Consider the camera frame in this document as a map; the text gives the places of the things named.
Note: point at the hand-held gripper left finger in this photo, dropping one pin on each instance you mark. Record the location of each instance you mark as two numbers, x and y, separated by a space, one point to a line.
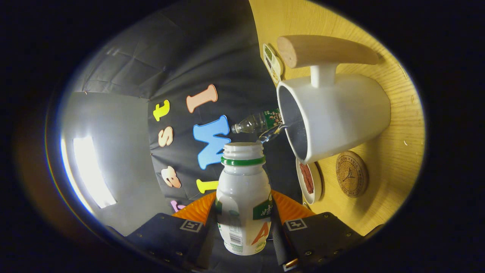
206 242

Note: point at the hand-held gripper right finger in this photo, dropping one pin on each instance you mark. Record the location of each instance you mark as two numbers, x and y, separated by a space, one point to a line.
280 242

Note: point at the white juice bottle green label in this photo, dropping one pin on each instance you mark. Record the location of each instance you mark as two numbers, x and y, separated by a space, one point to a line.
242 189

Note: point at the round cork coaster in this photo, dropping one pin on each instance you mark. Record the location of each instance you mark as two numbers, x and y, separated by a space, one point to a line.
351 174

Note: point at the clear plastic water bottle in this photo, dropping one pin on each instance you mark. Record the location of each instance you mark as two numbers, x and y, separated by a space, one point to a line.
254 122

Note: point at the red meat slices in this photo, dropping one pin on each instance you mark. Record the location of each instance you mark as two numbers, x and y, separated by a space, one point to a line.
307 178

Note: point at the round white plate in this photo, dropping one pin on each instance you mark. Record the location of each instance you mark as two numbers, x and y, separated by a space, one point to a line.
318 182

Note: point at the ceiling light panel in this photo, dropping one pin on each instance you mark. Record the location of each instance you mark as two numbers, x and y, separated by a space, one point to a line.
91 170

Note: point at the wooden table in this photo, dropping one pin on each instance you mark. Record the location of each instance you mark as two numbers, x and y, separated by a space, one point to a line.
401 125

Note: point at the white divided tray with beans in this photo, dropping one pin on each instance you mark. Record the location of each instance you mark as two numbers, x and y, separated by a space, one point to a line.
277 67

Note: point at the black backdrop cloth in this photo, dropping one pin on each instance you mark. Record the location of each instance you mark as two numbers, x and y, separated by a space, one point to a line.
182 49

